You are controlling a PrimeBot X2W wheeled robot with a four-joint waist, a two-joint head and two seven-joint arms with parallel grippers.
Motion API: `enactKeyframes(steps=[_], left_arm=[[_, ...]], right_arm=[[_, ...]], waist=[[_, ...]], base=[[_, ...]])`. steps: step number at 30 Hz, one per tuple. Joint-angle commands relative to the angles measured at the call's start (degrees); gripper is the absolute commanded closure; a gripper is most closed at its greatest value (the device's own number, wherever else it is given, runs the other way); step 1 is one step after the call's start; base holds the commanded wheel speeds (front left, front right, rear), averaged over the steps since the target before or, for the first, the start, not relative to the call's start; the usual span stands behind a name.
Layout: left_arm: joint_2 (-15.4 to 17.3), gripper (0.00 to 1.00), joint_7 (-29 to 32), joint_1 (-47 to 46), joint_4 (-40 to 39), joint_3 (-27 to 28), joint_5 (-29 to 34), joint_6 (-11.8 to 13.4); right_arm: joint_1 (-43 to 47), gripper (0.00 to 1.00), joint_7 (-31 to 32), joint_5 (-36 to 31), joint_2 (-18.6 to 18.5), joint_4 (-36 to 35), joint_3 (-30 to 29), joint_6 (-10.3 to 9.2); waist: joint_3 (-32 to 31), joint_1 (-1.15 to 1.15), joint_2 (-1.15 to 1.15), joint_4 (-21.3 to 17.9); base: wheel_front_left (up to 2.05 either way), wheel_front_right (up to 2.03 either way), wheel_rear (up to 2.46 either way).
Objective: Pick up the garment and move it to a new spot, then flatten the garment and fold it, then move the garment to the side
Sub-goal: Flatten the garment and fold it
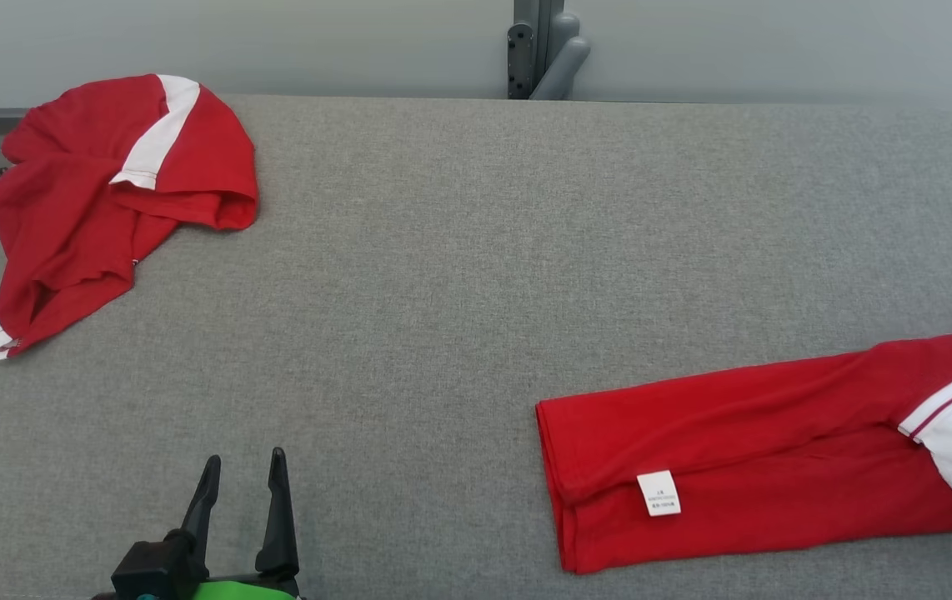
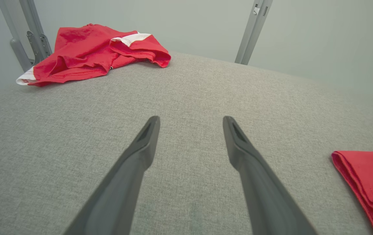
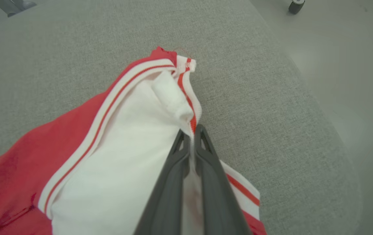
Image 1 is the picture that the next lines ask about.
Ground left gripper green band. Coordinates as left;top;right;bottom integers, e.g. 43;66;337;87
93;447;303;600

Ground red shorts with white stripe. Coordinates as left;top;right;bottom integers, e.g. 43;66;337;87
0;73;258;361

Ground red white striped t-shirt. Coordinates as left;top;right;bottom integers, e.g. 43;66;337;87
536;325;952;576

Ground grey fabric sofa seat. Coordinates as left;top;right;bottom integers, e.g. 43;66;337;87
0;94;952;600

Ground grey metal post with bracket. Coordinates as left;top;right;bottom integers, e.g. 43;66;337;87
507;0;591;101

